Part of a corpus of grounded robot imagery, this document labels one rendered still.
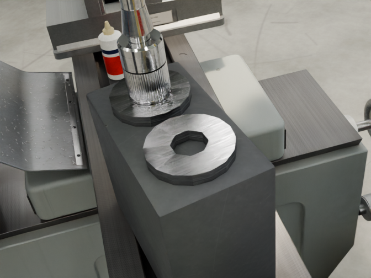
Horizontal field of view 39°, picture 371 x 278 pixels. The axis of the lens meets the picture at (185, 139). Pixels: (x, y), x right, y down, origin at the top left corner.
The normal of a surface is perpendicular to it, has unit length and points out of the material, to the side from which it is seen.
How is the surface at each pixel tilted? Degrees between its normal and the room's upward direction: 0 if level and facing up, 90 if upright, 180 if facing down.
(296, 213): 90
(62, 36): 90
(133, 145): 0
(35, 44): 0
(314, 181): 90
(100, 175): 0
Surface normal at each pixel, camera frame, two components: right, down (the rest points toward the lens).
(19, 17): -0.11, -0.75
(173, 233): 0.43, 0.55
